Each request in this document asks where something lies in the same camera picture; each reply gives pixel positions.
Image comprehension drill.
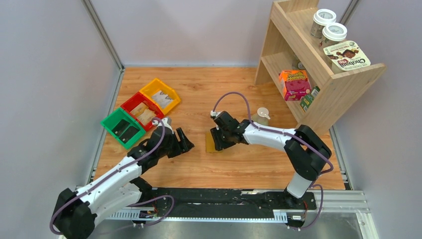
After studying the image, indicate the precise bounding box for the yellow leather card holder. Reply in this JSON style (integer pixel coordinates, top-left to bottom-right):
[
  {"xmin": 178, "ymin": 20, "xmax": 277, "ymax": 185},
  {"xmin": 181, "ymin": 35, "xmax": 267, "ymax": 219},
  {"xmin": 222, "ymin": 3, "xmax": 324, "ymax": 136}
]
[{"xmin": 205, "ymin": 131, "xmax": 219, "ymax": 153}]

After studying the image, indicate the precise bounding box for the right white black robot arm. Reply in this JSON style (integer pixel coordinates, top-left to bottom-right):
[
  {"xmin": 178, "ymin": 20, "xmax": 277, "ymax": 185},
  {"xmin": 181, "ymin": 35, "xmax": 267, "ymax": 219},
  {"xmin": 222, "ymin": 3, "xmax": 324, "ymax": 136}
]
[{"xmin": 210, "ymin": 111, "xmax": 333, "ymax": 199}]

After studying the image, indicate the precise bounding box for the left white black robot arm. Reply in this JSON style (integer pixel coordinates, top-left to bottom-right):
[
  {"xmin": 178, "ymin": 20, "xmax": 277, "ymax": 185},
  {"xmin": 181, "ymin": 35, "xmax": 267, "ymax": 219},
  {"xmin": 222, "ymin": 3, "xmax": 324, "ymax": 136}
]
[{"xmin": 49, "ymin": 125, "xmax": 194, "ymax": 239}]

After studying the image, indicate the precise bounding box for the clear bottle white cap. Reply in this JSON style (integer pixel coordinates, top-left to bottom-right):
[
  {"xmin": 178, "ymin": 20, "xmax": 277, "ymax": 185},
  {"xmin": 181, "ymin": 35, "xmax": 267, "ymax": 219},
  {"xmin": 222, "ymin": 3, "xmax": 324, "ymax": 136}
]
[{"xmin": 251, "ymin": 107, "xmax": 271, "ymax": 126}]

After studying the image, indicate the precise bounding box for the packet in red bin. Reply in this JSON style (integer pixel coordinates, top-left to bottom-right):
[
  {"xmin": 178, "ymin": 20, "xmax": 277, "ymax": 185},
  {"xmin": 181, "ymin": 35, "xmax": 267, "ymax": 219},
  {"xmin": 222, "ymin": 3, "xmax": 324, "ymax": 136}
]
[{"xmin": 130, "ymin": 103, "xmax": 156, "ymax": 126}]

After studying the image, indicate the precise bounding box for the yellow plastic bin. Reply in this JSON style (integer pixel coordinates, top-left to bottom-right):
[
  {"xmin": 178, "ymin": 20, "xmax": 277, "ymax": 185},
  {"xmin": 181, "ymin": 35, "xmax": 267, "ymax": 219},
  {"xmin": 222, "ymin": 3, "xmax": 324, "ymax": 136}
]
[{"xmin": 139, "ymin": 78, "xmax": 181, "ymax": 115}]

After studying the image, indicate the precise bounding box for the packet in yellow bin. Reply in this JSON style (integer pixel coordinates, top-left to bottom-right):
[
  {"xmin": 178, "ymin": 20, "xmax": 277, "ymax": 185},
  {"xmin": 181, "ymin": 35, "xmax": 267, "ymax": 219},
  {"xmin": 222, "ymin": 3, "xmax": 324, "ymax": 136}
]
[{"xmin": 151, "ymin": 90, "xmax": 174, "ymax": 109}]

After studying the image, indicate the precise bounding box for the black item in green bin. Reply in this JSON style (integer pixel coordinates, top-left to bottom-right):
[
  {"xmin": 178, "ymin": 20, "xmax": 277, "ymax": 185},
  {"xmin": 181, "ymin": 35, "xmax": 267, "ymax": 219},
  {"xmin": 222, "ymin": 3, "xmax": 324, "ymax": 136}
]
[{"xmin": 112, "ymin": 119, "xmax": 139, "ymax": 144}]

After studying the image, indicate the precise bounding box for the green plastic bin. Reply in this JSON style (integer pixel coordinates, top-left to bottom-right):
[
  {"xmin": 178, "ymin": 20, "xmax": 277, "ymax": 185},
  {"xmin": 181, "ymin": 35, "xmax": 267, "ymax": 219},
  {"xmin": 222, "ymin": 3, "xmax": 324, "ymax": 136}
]
[{"xmin": 101, "ymin": 108, "xmax": 146, "ymax": 149}]

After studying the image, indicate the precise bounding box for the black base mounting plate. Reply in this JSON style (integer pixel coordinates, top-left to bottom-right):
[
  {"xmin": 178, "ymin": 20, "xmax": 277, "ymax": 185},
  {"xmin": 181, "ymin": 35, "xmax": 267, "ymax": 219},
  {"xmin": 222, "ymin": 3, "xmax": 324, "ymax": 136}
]
[{"xmin": 140, "ymin": 188, "xmax": 317, "ymax": 219}]

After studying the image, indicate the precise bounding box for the Scrub Mommy sponge box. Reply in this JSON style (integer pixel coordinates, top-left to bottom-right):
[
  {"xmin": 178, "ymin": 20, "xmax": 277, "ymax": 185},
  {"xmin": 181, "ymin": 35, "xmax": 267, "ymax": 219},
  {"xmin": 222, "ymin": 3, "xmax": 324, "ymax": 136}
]
[{"xmin": 279, "ymin": 70, "xmax": 312, "ymax": 101}]

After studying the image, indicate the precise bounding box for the small green box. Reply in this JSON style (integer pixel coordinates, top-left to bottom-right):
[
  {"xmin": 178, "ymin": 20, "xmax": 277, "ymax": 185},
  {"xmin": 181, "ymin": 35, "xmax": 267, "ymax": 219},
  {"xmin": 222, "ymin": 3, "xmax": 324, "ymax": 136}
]
[{"xmin": 300, "ymin": 86, "xmax": 320, "ymax": 112}]

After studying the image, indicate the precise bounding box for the wooden shelf unit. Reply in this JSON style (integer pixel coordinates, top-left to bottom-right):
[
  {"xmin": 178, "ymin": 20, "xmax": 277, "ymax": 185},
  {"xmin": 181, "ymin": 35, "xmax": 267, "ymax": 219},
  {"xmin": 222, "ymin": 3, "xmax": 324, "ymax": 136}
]
[{"xmin": 255, "ymin": 0, "xmax": 387, "ymax": 135}]

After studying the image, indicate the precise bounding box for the jar on lower shelf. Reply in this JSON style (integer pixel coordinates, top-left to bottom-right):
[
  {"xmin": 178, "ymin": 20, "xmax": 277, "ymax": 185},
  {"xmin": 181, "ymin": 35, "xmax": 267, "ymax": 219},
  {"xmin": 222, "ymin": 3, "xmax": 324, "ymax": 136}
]
[{"xmin": 292, "ymin": 54, "xmax": 306, "ymax": 70}]

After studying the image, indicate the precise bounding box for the Chobani yogurt cup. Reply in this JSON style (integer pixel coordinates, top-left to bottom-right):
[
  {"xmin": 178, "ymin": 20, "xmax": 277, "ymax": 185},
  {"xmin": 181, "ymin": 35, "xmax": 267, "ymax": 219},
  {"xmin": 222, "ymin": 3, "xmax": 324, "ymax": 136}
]
[{"xmin": 323, "ymin": 40, "xmax": 371, "ymax": 74}]

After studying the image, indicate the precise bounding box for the front white lidded cup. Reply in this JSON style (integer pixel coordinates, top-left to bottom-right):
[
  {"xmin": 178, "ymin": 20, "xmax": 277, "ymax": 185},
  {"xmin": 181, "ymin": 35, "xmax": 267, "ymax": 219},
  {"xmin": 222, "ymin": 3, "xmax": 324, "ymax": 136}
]
[{"xmin": 318, "ymin": 22, "xmax": 347, "ymax": 49}]

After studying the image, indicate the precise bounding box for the white lidded cup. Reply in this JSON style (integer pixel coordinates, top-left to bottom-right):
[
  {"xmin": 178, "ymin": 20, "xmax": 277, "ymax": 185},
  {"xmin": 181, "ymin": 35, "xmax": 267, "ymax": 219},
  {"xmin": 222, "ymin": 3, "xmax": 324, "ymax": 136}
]
[
  {"xmin": 318, "ymin": 22, "xmax": 347, "ymax": 49},
  {"xmin": 310, "ymin": 8, "xmax": 337, "ymax": 39}
]

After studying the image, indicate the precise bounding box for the rear white lidded cup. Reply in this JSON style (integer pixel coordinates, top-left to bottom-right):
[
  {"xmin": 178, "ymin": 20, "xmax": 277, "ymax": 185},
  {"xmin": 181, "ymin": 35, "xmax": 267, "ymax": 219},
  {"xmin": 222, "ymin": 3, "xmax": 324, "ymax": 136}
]
[{"xmin": 310, "ymin": 8, "xmax": 337, "ymax": 39}]

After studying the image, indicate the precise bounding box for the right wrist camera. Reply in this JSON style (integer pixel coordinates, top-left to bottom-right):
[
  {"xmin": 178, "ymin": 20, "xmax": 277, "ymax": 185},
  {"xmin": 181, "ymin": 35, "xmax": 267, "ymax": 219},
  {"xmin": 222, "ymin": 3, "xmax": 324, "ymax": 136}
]
[{"xmin": 210, "ymin": 111, "xmax": 221, "ymax": 119}]

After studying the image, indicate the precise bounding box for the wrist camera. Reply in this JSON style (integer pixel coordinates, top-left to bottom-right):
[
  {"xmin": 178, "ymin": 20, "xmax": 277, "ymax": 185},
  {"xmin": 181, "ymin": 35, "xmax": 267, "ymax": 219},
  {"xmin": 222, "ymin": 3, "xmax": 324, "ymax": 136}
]
[
  {"xmin": 151, "ymin": 117, "xmax": 173, "ymax": 131},
  {"xmin": 210, "ymin": 111, "xmax": 221, "ymax": 119}
]

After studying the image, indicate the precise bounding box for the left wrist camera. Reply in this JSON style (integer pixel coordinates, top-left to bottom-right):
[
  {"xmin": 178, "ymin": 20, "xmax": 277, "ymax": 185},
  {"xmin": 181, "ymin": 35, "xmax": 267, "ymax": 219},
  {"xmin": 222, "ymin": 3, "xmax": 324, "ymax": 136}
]
[{"xmin": 151, "ymin": 117, "xmax": 173, "ymax": 131}]

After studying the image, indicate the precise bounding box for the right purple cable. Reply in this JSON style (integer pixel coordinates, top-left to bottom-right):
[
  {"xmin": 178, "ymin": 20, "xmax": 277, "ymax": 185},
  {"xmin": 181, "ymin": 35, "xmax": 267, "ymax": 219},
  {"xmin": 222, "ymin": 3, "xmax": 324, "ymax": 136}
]
[{"xmin": 212, "ymin": 92, "xmax": 334, "ymax": 231}]

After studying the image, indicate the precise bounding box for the purple cable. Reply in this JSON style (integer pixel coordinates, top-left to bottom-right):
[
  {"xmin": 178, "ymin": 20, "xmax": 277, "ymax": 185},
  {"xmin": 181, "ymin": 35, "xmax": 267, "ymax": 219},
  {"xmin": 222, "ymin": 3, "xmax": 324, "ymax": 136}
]
[
  {"xmin": 49, "ymin": 118, "xmax": 175, "ymax": 236},
  {"xmin": 212, "ymin": 92, "xmax": 334, "ymax": 231}
]

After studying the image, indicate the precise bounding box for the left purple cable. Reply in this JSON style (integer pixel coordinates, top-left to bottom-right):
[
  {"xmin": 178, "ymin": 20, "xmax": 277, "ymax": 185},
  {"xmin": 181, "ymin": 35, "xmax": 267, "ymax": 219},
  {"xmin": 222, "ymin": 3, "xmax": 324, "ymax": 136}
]
[{"xmin": 49, "ymin": 118, "xmax": 175, "ymax": 236}]

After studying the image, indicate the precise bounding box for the aluminium frame rail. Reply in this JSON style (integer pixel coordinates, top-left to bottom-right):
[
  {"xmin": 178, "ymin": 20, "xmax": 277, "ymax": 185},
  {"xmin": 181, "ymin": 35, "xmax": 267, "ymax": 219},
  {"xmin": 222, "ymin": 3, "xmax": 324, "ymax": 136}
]
[{"xmin": 97, "ymin": 185, "xmax": 378, "ymax": 239}]

